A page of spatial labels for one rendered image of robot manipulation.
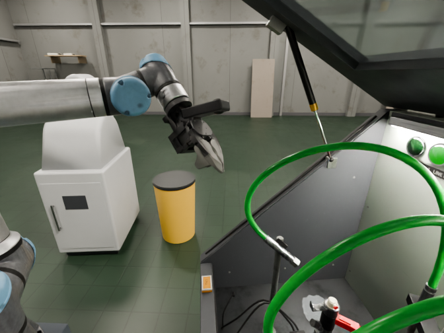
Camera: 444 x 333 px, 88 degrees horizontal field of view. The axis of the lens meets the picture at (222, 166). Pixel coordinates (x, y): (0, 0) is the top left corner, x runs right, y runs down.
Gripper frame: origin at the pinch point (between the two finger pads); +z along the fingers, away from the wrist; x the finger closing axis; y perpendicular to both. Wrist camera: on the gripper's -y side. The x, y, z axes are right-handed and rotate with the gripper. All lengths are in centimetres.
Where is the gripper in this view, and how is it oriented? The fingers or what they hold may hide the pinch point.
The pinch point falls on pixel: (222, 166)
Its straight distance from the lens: 55.1
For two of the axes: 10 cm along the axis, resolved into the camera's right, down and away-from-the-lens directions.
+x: -5.1, 1.1, -8.6
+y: -7.0, 5.3, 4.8
